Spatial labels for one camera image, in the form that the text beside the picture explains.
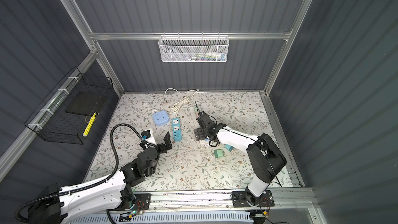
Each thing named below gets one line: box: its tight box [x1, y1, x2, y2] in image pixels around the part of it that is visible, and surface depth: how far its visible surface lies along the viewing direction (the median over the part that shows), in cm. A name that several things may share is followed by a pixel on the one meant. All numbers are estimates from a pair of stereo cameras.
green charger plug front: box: [214, 149, 224, 159], surface depth 90 cm
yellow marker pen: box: [82, 112, 97, 137], surface depth 71 cm
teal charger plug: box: [224, 144, 234, 152], surface depth 91 cm
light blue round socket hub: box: [152, 110, 170, 126], surface depth 104 cm
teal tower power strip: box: [172, 117, 182, 142], surface depth 99 cm
